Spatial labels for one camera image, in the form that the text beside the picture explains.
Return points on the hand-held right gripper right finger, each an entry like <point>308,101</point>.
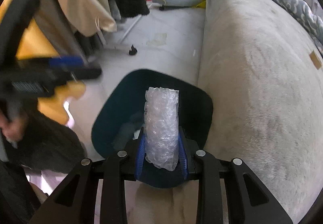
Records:
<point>183,158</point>

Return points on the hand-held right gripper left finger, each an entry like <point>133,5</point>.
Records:
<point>140,156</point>

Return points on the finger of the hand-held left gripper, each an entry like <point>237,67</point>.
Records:
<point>68,62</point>

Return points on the bubble wrap roll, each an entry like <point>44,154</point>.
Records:
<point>161,125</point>

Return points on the dark blue trash bin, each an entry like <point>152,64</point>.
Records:
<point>118,113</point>

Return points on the person's left forearm dark sleeve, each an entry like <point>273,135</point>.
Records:
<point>50,143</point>

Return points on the person's left hand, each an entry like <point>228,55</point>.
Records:
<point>8,133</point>

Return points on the black caster wheel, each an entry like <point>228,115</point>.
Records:
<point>133,50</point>

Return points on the grey bed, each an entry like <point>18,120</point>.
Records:
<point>257,103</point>

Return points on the person's dark clothing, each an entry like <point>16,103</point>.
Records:
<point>15,193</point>

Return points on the grey cushion stool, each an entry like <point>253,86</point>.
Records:
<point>176,0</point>

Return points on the yellow bag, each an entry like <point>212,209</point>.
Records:
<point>199,0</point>

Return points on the brown tape roll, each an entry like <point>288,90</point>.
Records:
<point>316,58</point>

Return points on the blue patterned blanket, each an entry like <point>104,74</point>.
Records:
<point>295,4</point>

